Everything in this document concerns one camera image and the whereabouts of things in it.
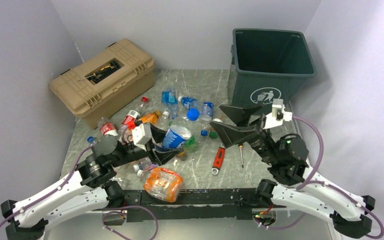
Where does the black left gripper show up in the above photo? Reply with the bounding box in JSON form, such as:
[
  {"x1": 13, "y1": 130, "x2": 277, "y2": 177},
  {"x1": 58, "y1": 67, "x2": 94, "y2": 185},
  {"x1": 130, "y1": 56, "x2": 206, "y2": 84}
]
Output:
[{"x1": 110, "y1": 122, "x2": 184, "y2": 168}]

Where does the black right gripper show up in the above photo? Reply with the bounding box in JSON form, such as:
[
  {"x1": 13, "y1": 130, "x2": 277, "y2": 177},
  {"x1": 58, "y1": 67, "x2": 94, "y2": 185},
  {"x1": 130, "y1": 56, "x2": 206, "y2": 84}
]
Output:
[{"x1": 207, "y1": 102, "x2": 278, "y2": 165}]

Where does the crushed clear blue label bottle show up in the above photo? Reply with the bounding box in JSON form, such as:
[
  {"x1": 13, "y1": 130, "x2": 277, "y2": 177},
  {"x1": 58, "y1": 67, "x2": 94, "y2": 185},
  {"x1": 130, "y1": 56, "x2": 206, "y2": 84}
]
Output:
[{"x1": 133, "y1": 157, "x2": 158, "y2": 177}]

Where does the blue label pepsi bottle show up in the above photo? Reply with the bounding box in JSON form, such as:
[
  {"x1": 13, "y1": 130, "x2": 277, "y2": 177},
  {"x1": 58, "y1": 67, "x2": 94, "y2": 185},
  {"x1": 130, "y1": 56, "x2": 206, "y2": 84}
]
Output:
[{"x1": 162, "y1": 108, "x2": 200, "y2": 149}]

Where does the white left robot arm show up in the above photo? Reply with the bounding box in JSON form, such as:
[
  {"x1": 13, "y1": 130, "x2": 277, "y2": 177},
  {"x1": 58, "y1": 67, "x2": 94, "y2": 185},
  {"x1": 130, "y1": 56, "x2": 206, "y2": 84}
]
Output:
[{"x1": 0, "y1": 123, "x2": 183, "y2": 240}]

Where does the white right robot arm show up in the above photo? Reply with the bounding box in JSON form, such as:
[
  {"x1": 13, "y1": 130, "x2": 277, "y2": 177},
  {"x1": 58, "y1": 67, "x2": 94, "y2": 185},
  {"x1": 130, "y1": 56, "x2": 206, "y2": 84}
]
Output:
[{"x1": 210, "y1": 100, "x2": 376, "y2": 239}]

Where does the dark green trash bin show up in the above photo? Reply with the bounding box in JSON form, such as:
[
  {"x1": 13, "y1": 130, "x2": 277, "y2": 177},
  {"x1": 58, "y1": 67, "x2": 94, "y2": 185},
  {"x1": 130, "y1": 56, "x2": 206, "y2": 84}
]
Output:
[{"x1": 227, "y1": 28, "x2": 317, "y2": 110}]

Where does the yellow black screwdriver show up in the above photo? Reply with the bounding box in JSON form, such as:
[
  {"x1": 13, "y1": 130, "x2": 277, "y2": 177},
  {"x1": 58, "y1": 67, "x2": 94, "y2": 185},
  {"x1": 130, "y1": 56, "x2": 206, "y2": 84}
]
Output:
[{"x1": 238, "y1": 144, "x2": 244, "y2": 168}]

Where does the brown coffee bottle green cap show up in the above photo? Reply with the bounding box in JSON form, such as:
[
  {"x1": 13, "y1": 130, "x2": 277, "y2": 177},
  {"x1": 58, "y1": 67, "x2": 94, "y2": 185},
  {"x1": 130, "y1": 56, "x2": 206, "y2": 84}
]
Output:
[{"x1": 208, "y1": 118, "x2": 223, "y2": 139}]

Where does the orange juice bottle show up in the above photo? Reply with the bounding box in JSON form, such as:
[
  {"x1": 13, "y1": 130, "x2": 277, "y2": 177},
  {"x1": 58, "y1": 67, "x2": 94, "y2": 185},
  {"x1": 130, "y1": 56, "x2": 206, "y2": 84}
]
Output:
[{"x1": 138, "y1": 110, "x2": 162, "y2": 125}]

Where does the small blue label bottle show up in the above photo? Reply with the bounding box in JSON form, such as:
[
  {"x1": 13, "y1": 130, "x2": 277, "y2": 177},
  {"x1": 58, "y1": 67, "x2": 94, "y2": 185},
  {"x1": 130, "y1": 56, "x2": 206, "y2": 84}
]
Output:
[{"x1": 200, "y1": 101, "x2": 214, "y2": 122}]

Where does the green plastic bottle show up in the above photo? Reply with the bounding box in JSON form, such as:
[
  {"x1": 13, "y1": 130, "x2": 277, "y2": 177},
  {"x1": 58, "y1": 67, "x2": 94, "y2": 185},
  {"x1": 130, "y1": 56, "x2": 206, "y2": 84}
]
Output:
[{"x1": 183, "y1": 135, "x2": 196, "y2": 148}]

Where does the loose blue bottle cap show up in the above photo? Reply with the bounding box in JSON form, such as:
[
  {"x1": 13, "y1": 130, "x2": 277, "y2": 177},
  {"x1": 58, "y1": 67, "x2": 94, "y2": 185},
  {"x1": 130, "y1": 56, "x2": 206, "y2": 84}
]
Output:
[{"x1": 200, "y1": 130, "x2": 209, "y2": 137}]

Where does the crushed orange label jug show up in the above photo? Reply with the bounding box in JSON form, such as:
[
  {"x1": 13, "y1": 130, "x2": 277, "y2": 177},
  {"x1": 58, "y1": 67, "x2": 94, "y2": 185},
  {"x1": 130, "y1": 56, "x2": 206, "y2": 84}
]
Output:
[{"x1": 143, "y1": 167, "x2": 184, "y2": 203}]

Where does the red cap clear bottle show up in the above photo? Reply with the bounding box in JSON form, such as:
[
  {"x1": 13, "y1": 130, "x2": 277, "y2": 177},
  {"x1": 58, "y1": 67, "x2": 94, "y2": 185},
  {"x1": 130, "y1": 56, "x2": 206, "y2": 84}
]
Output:
[{"x1": 121, "y1": 96, "x2": 149, "y2": 129}]

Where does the blue tinted water bottle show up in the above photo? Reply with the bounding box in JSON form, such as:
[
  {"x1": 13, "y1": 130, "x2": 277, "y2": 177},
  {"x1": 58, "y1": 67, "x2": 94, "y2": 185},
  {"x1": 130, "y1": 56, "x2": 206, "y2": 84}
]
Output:
[{"x1": 161, "y1": 87, "x2": 179, "y2": 120}]

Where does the blue label water bottle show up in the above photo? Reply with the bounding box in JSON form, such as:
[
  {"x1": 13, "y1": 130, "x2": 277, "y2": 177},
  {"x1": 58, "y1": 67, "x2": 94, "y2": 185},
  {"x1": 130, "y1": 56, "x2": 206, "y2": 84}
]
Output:
[{"x1": 178, "y1": 96, "x2": 201, "y2": 110}]

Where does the red label clear bottle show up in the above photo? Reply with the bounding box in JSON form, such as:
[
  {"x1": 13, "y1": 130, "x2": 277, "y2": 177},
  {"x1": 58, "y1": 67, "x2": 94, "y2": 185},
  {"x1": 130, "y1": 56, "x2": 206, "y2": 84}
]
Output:
[{"x1": 97, "y1": 116, "x2": 119, "y2": 137}]

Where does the blue cap clear bottle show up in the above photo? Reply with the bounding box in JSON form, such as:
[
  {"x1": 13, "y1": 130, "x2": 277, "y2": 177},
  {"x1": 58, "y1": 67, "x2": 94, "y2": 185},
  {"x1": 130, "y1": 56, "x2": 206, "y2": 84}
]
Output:
[{"x1": 87, "y1": 136, "x2": 97, "y2": 146}]

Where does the tan plastic toolbox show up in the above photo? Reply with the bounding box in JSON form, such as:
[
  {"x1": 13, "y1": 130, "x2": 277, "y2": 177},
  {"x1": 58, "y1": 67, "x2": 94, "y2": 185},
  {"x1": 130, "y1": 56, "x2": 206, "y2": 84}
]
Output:
[{"x1": 49, "y1": 38, "x2": 155, "y2": 128}]

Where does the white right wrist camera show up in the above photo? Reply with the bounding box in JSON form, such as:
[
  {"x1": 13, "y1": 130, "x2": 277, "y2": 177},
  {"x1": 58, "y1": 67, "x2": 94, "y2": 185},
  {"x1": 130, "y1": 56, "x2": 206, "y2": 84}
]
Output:
[{"x1": 263, "y1": 99, "x2": 293, "y2": 130}]

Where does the red handled adjustable wrench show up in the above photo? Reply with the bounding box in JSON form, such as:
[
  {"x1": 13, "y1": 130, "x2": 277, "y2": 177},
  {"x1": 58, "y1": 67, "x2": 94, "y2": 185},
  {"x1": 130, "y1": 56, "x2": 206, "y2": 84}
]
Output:
[{"x1": 211, "y1": 144, "x2": 226, "y2": 176}]

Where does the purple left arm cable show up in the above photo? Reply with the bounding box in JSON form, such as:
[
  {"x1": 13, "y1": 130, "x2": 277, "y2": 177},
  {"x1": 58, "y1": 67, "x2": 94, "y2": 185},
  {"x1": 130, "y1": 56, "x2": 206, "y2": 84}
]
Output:
[{"x1": 0, "y1": 145, "x2": 95, "y2": 240}]

